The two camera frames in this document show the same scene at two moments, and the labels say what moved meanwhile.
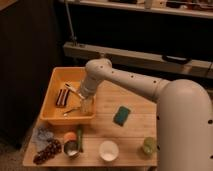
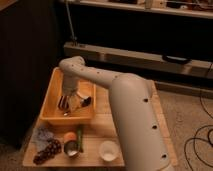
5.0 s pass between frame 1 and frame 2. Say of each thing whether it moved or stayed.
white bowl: stayed
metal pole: stayed
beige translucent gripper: moved
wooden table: stayed
